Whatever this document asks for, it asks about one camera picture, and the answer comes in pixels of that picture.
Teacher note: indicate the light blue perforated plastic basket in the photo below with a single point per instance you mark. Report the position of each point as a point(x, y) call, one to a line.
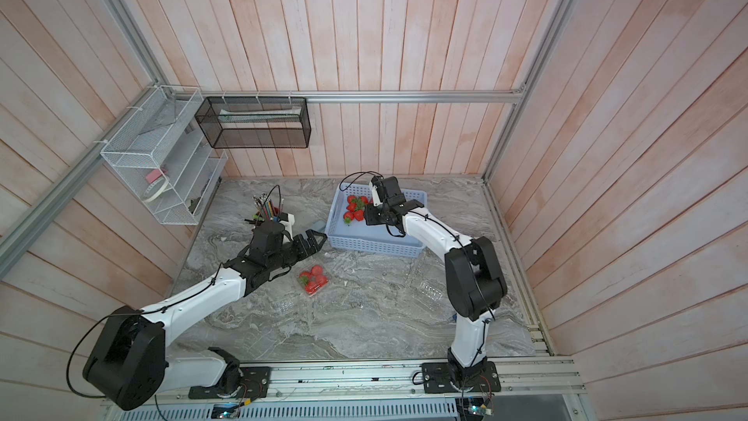
point(357, 236)

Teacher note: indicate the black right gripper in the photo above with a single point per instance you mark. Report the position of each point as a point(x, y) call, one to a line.
point(369, 214)

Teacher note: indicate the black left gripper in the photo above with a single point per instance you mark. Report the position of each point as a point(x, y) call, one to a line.
point(304, 249)

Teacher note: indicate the red metal pencil bucket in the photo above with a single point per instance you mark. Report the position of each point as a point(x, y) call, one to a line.
point(266, 211)

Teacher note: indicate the pink sticky note pad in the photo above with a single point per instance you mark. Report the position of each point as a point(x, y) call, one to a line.
point(154, 175)

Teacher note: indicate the white tape roll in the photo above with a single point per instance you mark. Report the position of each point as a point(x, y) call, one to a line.
point(155, 189)

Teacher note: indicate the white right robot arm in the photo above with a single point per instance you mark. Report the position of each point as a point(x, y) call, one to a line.
point(475, 285)

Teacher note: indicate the black mesh wall basket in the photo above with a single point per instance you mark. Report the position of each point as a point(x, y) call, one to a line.
point(255, 122)

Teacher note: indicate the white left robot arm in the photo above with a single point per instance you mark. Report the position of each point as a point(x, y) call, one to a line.
point(129, 363)

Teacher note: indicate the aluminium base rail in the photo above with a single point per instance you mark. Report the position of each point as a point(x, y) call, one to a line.
point(337, 382)

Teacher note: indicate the white wire mesh shelf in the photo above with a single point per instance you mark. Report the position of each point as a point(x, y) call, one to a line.
point(161, 132)

